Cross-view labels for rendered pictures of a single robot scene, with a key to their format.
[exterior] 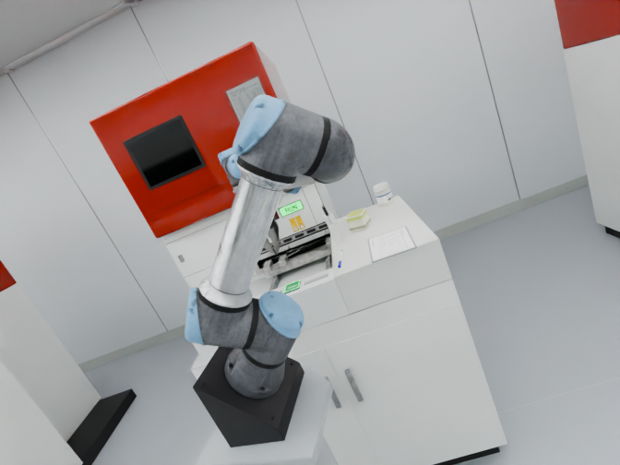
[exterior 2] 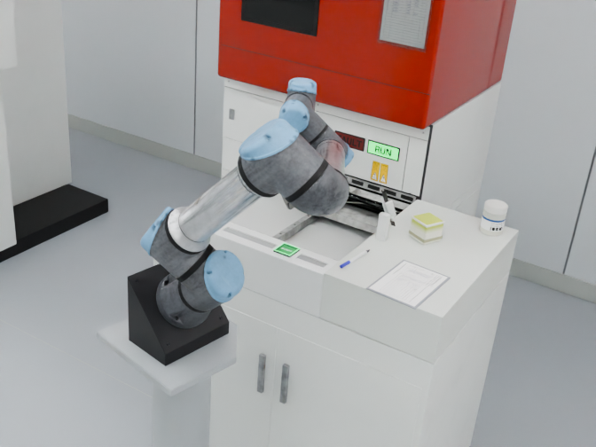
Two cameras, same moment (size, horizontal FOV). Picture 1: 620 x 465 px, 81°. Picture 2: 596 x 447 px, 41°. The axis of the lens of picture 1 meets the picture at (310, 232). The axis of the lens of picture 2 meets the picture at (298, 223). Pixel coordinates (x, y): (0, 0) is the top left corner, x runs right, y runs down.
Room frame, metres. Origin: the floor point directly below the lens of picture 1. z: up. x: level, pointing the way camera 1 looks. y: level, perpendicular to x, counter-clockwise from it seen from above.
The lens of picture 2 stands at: (-0.70, -0.60, 2.05)
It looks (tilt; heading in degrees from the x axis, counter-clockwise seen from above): 27 degrees down; 21
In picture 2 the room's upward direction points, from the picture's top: 5 degrees clockwise
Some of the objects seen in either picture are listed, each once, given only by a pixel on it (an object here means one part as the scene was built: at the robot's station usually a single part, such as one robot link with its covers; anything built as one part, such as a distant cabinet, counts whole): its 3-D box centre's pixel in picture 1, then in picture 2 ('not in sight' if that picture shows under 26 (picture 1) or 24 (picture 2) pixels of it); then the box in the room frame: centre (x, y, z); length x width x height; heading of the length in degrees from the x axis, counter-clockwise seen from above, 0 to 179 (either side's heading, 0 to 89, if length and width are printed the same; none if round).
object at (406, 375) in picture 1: (350, 363); (320, 365); (1.40, 0.07, 0.41); 0.96 x 0.64 x 0.82; 81
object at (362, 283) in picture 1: (377, 244); (424, 271); (1.36, -0.23, 0.89); 0.62 x 0.35 x 0.14; 171
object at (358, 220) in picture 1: (358, 220); (426, 228); (1.43, -0.20, 1.00); 0.07 x 0.07 x 0.07; 55
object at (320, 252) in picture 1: (300, 259); (352, 216); (1.65, 0.10, 0.87); 0.36 x 0.08 x 0.03; 81
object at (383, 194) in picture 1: (383, 194); (493, 217); (1.59, -0.37, 1.01); 0.07 x 0.07 x 0.10
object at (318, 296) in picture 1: (268, 316); (249, 258); (1.17, 0.25, 0.89); 0.55 x 0.09 x 0.14; 81
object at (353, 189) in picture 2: (292, 251); (355, 199); (1.73, 0.12, 0.89); 0.44 x 0.02 x 0.10; 81
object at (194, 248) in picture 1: (250, 241); (317, 152); (1.77, 0.29, 1.02); 0.81 x 0.03 x 0.40; 81
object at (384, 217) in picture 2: (333, 227); (386, 217); (1.37, -0.09, 1.03); 0.06 x 0.04 x 0.13; 171
